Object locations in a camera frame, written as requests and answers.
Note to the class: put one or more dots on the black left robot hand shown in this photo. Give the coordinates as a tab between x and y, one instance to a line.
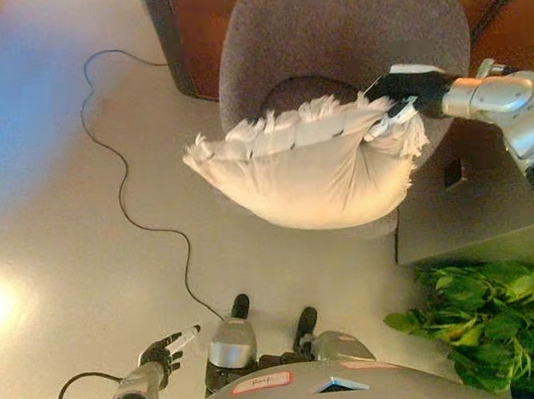
161	353

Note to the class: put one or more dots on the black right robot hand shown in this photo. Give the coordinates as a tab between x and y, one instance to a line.
418	88

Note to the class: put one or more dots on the silver left robot leg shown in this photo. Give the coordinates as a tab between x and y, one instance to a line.
232	345

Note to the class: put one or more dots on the silver right robot leg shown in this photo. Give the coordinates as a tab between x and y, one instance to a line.
338	344

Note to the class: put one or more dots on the silver robot leg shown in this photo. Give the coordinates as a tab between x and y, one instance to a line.
338	344
232	345

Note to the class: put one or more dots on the grey fabric armchair sofa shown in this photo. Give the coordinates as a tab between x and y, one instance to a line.
341	32

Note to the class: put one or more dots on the white fringed pillow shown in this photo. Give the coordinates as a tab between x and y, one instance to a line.
311	177

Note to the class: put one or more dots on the green leafy plant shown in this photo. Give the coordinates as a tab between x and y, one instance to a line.
494	325

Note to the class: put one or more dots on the blue white chest emblem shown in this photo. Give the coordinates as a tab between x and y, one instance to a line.
339	384

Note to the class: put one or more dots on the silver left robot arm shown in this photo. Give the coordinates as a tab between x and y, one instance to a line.
130	395

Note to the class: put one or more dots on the pink-bordered white label sticker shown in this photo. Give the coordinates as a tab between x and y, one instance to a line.
370	365
262	382

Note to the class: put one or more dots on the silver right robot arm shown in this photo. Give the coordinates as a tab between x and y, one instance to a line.
514	106

